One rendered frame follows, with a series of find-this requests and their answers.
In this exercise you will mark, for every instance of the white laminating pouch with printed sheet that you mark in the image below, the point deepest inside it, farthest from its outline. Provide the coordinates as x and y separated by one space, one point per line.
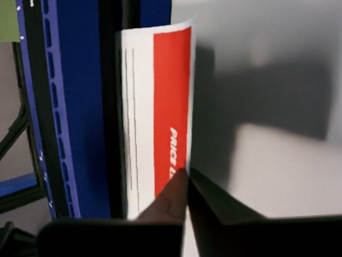
155 83

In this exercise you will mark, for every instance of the blue laminator with black power cord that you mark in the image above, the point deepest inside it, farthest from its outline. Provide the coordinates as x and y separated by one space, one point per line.
69 57

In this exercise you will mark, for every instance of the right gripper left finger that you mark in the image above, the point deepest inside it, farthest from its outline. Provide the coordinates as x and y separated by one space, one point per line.
157 231

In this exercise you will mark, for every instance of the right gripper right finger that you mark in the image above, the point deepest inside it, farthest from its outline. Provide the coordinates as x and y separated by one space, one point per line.
223 226

